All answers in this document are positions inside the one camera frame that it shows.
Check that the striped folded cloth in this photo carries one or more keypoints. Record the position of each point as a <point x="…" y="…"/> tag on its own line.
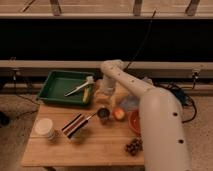
<point x="71" y="127"/>

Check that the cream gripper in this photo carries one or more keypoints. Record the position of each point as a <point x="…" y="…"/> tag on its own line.
<point x="101" y="98"/>

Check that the bunch of dark grapes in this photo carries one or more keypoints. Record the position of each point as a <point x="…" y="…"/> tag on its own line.
<point x="134" y="146"/>

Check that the white lidded jar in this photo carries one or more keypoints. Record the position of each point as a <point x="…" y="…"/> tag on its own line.
<point x="45" y="128"/>

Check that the peach fruit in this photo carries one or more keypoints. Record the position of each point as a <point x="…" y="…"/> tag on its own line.
<point x="118" y="113"/>

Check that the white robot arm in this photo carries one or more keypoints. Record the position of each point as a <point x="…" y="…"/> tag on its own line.
<point x="164" y="141"/>

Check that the white dish brush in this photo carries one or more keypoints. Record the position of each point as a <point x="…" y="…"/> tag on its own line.
<point x="89" y="81"/>

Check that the clear plastic bag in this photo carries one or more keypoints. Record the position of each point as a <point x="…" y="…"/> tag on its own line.
<point x="129" y="103"/>

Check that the blue power adapter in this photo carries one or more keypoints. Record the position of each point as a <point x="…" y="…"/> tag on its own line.
<point x="180" y="95"/>

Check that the wooden table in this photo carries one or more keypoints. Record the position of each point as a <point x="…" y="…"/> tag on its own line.
<point x="96" y="144"/>

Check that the green plastic tray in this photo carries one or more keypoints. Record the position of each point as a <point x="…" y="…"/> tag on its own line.
<point x="60" y="82"/>

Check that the orange bowl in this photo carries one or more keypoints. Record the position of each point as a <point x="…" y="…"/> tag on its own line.
<point x="134" y="122"/>

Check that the small metal cup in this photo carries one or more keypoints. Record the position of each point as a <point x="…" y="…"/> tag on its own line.
<point x="103" y="114"/>

